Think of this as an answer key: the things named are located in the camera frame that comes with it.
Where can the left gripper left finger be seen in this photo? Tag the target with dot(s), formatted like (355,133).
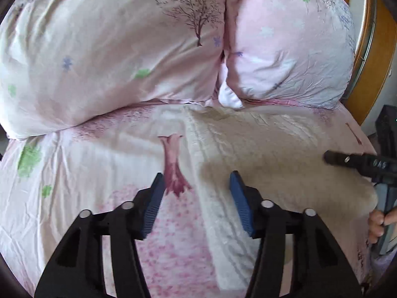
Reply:
(76,267)

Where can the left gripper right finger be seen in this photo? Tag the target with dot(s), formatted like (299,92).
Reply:
(320,268)

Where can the cream cable-knit sweater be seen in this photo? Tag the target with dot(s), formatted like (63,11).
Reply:
(278,151)

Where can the person's right hand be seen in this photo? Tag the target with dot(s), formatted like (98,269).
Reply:
(377,221)

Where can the pink floral bed sheet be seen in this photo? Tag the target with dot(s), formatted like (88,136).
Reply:
(46,181)

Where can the wooden bed headboard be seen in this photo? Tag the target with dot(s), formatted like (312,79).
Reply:
(375,49)

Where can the pink floral pillow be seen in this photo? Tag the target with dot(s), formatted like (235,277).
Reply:
(293,52)

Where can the large pink tree-print pillow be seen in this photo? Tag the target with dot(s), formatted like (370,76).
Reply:
(64,62)

